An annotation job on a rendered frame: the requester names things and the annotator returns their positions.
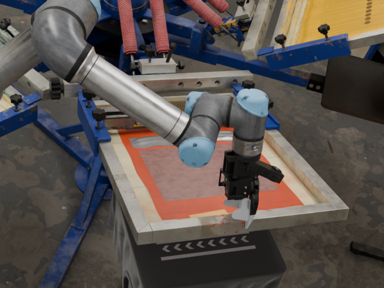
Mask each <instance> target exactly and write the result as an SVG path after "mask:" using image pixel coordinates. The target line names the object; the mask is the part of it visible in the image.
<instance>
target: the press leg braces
mask: <svg viewBox="0 0 384 288"><path fill-rule="evenodd" d="M50 131H51V132H53V133H54V134H55V135H56V136H57V137H58V138H59V139H61V140H62V141H65V140H67V139H69V138H71V137H73V135H72V134H74V133H79V132H83V131H84V130H83V127H82V125H81V123H77V124H73V125H69V126H64V127H63V126H62V125H58V126H56V127H54V128H52V129H50ZM102 166H103V163H102V161H101V158H100V156H99V154H98V156H97V157H95V159H94V163H93V166H92V168H91V172H90V176H89V179H88V182H87V185H86V188H85V192H84V195H83V198H82V202H81V205H80V208H79V209H78V211H77V213H76V215H75V217H74V219H73V221H72V223H71V225H70V226H71V227H74V228H78V229H81V230H85V228H86V226H87V224H88V222H89V220H90V218H91V216H92V213H90V212H89V209H90V206H91V202H92V200H93V196H94V193H95V189H96V186H97V183H98V180H99V176H100V173H101V170H102Z"/></svg>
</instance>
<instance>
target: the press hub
mask: <svg viewBox="0 0 384 288"><path fill-rule="evenodd" d="M100 4H101V9H103V10H104V11H105V12H107V13H108V14H110V15H111V18H109V19H106V20H104V21H102V22H99V23H97V24H96V25H95V26H94V29H96V30H98V31H100V32H103V33H106V34H110V39H107V40H105V41H103V42H100V43H98V44H96V45H93V47H94V49H95V53H97V54H99V55H102V56H104V60H106V61H108V62H109V63H110V64H112V65H113V66H115V67H116V68H118V69H119V58H120V52H121V46H120V43H119V39H122V31H121V23H120V17H119V9H118V0H101V1H100ZM131 6H132V11H133V18H135V19H136V21H137V24H138V26H139V29H140V31H141V34H142V36H146V35H150V34H154V29H153V20H152V19H148V18H145V17H143V15H144V13H145V12H146V11H147V9H151V8H150V3H148V1H147V0H131ZM163 6H164V11H165V13H166V14H170V10H169V7H168V5H167V4H166V2H165V1H164V0H163ZM144 41H145V44H146V45H150V43H155V42H153V41H150V40H146V39H144ZM94 159H95V156H94V155H93V156H91V158H90V159H89V166H88V167H87V168H85V167H84V165H82V164H81V163H80V164H79V166H78V167H77V169H76V171H75V175H74V179H75V183H76V185H77V187H78V188H79V189H80V191H81V192H83V193H84V192H85V188H86V185H87V182H88V179H89V176H90V172H91V168H92V166H93V163H94ZM98 182H99V183H103V184H108V190H107V192H106V194H105V196H104V198H103V201H111V198H112V192H113V191H112V190H111V189H110V185H111V182H110V180H109V178H108V175H107V173H106V170H105V168H104V166H102V170H101V173H100V176H99V180H98Z"/></svg>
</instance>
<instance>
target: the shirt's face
mask: <svg viewBox="0 0 384 288"><path fill-rule="evenodd" d="M129 229H130V228H129ZM130 233H131V237H132V240H133V244H134V247H135V251H136V254H137V258H138V262H139V265H140V268H141V272H142V275H143V279H144V282H145V285H146V286H147V287H149V288H153V287H161V286H168V285H177V284H182V283H189V282H197V281H205V280H210V279H218V278H226V277H233V276H238V275H246V274H254V273H262V272H267V271H274V270H282V269H284V268H285V263H284V261H283V259H282V257H281V255H280V253H279V251H278V248H277V246H276V244H275V242H274V240H273V238H272V236H271V233H270V231H269V229H268V230H258V231H250V232H249V233H250V236H251V238H252V240H253V242H254V245H255V247H256V250H249V251H240V252H235V253H226V254H218V255H210V256H204V257H196V258H187V259H179V260H173V261H165V262H162V260H161V256H160V254H159V250H158V247H157V244H156V243H151V244H145V245H137V244H136V242H135V239H134V237H133V235H132V232H131V230H130Z"/></svg>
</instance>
